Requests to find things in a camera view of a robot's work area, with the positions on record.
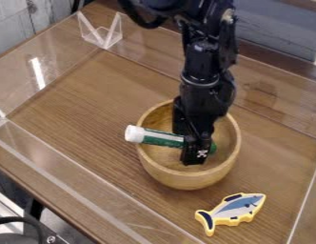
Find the clear acrylic tray wall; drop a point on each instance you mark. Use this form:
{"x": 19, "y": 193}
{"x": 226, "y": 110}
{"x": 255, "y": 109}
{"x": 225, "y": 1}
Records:
{"x": 90, "y": 203}

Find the green white marker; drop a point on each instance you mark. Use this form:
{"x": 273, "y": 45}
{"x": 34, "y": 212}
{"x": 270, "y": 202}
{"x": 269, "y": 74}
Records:
{"x": 147, "y": 136}

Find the yellow blue fish toy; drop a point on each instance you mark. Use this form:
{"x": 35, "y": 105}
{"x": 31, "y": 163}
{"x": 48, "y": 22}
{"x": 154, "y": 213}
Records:
{"x": 235, "y": 209}

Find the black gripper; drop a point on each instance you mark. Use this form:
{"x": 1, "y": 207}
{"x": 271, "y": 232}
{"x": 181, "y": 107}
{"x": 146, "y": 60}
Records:
{"x": 199, "y": 105}

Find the brown wooden bowl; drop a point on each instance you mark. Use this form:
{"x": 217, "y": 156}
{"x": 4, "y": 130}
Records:
{"x": 162, "y": 165}

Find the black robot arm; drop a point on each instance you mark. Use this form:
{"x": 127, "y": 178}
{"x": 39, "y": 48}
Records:
{"x": 206, "y": 23}

